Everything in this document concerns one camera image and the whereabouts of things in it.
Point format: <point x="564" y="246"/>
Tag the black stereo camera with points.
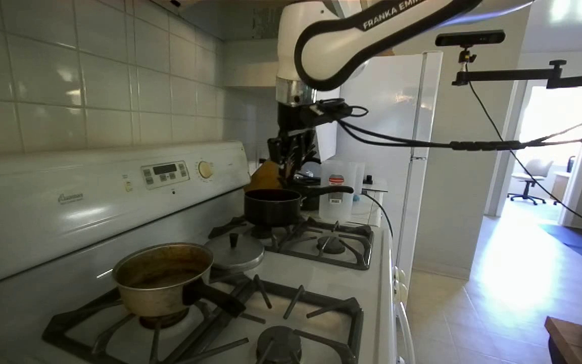
<point x="470" y="39"/>

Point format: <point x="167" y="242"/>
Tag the wooden table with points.
<point x="566" y="345"/>

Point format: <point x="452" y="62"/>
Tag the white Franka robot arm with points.
<point x="331" y="46"/>

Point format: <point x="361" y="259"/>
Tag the black burner grate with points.
<point x="323" y="262"/>
<point x="303" y="290"/>

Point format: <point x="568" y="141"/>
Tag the steel pot with brown residue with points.
<point x="162" y="290"/>

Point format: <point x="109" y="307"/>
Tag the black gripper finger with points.
<point x="278" y="150"/>
<point x="301" y="154"/>

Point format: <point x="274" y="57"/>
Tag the white refrigerator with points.
<point x="398" y="87"/>

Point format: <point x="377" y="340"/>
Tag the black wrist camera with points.
<point x="333" y="107"/>

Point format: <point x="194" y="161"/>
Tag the white gas stove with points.
<point x="35" y="202"/>

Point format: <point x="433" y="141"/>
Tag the clear plastic container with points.
<point x="343" y="204"/>

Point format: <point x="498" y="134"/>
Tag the office chair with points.
<point x="537" y="172"/>

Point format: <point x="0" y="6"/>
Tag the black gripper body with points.
<point x="297" y="117"/>

